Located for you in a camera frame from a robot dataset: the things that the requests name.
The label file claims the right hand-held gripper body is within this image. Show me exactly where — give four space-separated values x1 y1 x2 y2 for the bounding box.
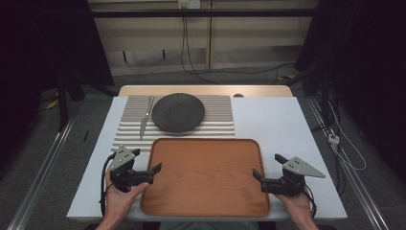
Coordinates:
260 155 327 197

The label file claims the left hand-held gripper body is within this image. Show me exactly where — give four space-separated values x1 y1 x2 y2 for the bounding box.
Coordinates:
109 145 156 194

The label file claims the person's right hand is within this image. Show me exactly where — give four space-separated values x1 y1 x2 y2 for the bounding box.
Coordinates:
275 191 315 221

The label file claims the person's left hand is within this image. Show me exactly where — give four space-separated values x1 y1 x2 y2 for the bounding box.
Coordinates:
104 168 150 222

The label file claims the silver metal fork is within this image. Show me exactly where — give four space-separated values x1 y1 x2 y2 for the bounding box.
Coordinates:
139 95 155 141

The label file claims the brown wooden tray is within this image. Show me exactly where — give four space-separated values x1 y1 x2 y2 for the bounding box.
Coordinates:
140 137 272 219

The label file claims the dark grey stone plate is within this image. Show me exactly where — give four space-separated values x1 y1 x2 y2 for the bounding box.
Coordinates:
150 92 206 134

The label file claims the grey striped placemat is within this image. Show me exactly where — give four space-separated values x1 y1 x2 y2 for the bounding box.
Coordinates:
110 94 237 155

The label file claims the person's grey clothing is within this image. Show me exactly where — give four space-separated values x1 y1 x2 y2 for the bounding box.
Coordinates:
158 220 260 230

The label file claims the black metal stand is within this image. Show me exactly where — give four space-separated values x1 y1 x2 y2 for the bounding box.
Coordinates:
56 71 86 132

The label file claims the dark curtain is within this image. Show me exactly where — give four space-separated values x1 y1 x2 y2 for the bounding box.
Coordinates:
294 0 406 183
0 0 115 173

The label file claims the black horizontal bar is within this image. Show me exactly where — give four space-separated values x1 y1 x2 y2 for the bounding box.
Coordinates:
90 8 317 19

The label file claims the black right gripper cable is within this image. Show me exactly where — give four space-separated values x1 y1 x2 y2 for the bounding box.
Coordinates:
301 183 318 219

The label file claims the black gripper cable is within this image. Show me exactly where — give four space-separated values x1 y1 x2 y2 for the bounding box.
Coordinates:
99 152 117 219
301 183 318 219

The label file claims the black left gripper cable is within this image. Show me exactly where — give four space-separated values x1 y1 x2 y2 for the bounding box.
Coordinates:
99 152 117 219

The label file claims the aluminium floor rail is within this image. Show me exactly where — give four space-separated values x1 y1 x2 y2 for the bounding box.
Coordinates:
7 118 75 230
306 95 390 230

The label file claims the white cable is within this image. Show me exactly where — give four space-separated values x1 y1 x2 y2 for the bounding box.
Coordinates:
327 101 368 172

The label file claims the black hanging cable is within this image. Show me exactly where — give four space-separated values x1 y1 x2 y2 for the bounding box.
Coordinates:
180 6 296 85

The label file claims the white wall socket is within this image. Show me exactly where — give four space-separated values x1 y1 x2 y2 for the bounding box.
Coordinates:
177 0 201 10

